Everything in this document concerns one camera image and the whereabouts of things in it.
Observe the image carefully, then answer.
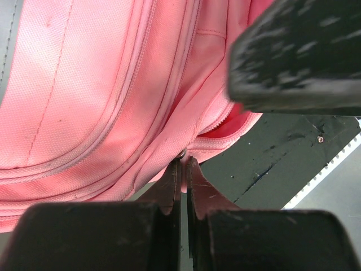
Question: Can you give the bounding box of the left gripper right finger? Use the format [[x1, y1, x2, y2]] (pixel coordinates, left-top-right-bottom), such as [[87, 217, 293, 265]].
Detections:
[[185, 157, 360, 270]]

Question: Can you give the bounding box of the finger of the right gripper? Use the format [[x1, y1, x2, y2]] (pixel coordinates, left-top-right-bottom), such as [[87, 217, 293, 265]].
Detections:
[[227, 1, 360, 116]]

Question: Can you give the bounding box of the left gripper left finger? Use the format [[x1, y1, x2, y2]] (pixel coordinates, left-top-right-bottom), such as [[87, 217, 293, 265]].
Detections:
[[1, 161, 182, 270]]

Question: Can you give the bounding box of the pink student backpack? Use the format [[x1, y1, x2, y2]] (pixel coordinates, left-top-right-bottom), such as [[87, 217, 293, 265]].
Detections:
[[1, 1, 270, 233]]

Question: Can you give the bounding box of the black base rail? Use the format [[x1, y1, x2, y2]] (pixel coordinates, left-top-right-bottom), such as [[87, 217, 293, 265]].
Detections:
[[201, 114, 360, 209]]

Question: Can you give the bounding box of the white cable duct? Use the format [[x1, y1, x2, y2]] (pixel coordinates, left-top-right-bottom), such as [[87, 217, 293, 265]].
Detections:
[[283, 133, 360, 209]]

